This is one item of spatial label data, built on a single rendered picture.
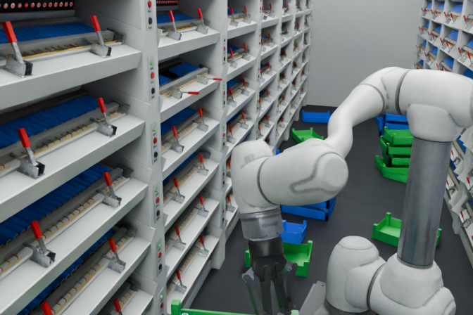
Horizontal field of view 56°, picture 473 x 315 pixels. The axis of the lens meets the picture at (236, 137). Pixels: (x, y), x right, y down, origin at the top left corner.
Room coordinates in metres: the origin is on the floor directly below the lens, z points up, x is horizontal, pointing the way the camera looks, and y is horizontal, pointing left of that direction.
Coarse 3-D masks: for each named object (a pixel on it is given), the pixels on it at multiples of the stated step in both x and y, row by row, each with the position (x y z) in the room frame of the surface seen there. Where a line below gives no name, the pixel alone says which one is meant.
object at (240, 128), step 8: (240, 112) 2.54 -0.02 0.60; (248, 112) 2.55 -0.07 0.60; (232, 120) 2.39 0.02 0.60; (240, 120) 2.45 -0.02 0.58; (248, 120) 2.53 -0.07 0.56; (232, 128) 2.33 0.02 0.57; (240, 128) 2.36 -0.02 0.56; (248, 128) 2.41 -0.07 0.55; (232, 136) 2.13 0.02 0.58; (240, 136) 2.24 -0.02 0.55; (232, 144) 2.11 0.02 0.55
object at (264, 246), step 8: (248, 240) 0.87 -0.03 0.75; (264, 240) 0.84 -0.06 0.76; (272, 240) 0.84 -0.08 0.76; (280, 240) 0.85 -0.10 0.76; (248, 248) 0.86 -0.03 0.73; (256, 248) 0.84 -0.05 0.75; (264, 248) 0.83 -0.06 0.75; (272, 248) 0.83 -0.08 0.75; (280, 248) 0.84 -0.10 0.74; (256, 256) 0.83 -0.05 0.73; (264, 256) 0.83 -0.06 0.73; (272, 256) 0.83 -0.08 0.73; (280, 256) 0.86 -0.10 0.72; (256, 264) 0.83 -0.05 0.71; (264, 264) 0.84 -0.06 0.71; (272, 264) 0.84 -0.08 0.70; (280, 264) 0.85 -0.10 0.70; (256, 272) 0.82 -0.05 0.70; (272, 272) 0.83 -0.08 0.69; (264, 280) 0.82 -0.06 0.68
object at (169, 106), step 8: (176, 56) 1.85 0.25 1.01; (184, 56) 1.90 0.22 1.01; (192, 56) 1.89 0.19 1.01; (192, 64) 1.89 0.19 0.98; (200, 64) 1.86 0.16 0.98; (208, 64) 1.87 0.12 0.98; (216, 64) 1.86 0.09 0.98; (208, 72) 1.85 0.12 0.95; (216, 72) 1.86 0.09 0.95; (208, 80) 1.77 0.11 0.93; (216, 80) 1.81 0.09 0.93; (184, 88) 1.58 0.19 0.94; (192, 88) 1.61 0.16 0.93; (200, 88) 1.64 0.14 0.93; (208, 88) 1.73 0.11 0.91; (216, 88) 1.85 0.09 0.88; (160, 96) 1.28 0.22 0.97; (168, 96) 1.44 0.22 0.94; (184, 96) 1.49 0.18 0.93; (192, 96) 1.55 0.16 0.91; (200, 96) 1.65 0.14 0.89; (160, 104) 1.28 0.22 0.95; (168, 104) 1.37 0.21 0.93; (176, 104) 1.40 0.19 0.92; (184, 104) 1.49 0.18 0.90; (160, 112) 1.28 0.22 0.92; (168, 112) 1.35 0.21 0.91; (176, 112) 1.43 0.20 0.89; (160, 120) 1.31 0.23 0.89
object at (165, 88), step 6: (192, 72) 1.72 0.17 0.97; (198, 72) 1.75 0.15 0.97; (204, 72) 1.81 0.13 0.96; (180, 78) 1.59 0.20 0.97; (186, 78) 1.62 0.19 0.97; (192, 78) 1.68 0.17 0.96; (168, 84) 1.48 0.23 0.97; (174, 84) 1.50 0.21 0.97; (180, 84) 1.57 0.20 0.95; (186, 84) 1.59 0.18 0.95; (162, 90) 1.41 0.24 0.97; (168, 90) 1.46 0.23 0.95
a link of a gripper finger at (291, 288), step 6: (294, 264) 0.86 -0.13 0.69; (294, 270) 0.85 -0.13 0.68; (288, 276) 0.85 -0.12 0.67; (294, 276) 0.85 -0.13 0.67; (288, 282) 0.85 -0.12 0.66; (294, 282) 0.84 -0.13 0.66; (288, 288) 0.84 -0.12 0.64; (294, 288) 0.84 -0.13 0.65; (288, 294) 0.84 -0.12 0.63; (294, 294) 0.83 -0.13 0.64; (288, 300) 0.84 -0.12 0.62; (294, 300) 0.82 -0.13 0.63; (294, 306) 0.82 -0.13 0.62
